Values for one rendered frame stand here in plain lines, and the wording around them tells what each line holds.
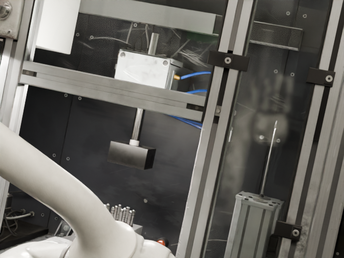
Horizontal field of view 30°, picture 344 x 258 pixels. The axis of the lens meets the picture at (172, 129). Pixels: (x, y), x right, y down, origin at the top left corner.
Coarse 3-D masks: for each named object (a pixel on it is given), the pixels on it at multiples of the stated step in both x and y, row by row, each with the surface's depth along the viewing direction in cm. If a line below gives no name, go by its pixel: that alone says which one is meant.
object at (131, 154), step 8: (136, 112) 138; (144, 112) 138; (136, 120) 138; (136, 128) 138; (136, 136) 138; (112, 144) 137; (120, 144) 136; (128, 144) 137; (136, 144) 138; (112, 152) 137; (120, 152) 136; (128, 152) 136; (136, 152) 135; (144, 152) 135; (152, 152) 138; (112, 160) 137; (120, 160) 136; (128, 160) 136; (136, 160) 135; (144, 160) 135; (152, 160) 140; (144, 168) 135
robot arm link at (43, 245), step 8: (16, 248) 99; (24, 248) 99; (32, 248) 98; (40, 248) 98; (48, 248) 98; (56, 248) 98; (64, 248) 98; (0, 256) 96; (8, 256) 96; (16, 256) 96; (24, 256) 96; (32, 256) 97; (40, 256) 97; (48, 256) 97; (56, 256) 97
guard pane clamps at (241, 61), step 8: (208, 56) 113; (216, 56) 113; (224, 56) 112; (232, 56) 112; (240, 56) 111; (216, 64) 113; (224, 64) 112; (232, 64) 112; (240, 64) 111; (248, 64) 111; (312, 72) 108; (320, 72) 108; (328, 72) 107; (312, 80) 108; (320, 80) 108; (328, 80) 107; (280, 224) 110; (288, 224) 109; (280, 232) 110; (288, 232) 109; (296, 232) 109; (296, 240) 109
